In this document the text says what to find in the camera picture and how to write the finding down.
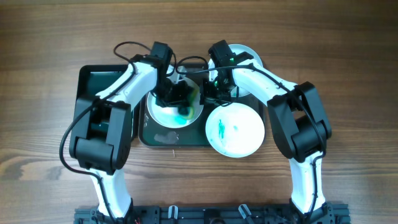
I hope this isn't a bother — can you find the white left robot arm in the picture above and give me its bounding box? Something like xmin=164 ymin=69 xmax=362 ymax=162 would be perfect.
xmin=59 ymin=42 xmax=193 ymax=223

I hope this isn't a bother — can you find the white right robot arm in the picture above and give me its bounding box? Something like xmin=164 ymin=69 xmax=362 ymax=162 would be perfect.
xmin=200 ymin=40 xmax=331 ymax=223

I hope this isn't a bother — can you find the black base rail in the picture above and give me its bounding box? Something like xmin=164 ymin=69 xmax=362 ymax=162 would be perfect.
xmin=73 ymin=202 xmax=351 ymax=224

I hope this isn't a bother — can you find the small black water tray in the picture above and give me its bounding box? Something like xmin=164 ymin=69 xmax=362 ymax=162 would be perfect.
xmin=76 ymin=64 xmax=139 ymax=142

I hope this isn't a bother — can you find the large black tray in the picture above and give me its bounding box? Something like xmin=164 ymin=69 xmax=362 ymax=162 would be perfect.
xmin=134 ymin=62 xmax=266 ymax=147

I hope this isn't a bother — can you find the white plate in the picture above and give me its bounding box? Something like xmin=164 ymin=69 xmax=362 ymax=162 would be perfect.
xmin=208 ymin=44 xmax=263 ymax=97
xmin=205 ymin=103 xmax=265 ymax=158
xmin=146 ymin=78 xmax=203 ymax=128

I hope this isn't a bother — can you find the green yellow sponge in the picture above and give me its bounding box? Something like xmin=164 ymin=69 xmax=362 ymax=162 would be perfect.
xmin=175 ymin=90 xmax=199 ymax=124

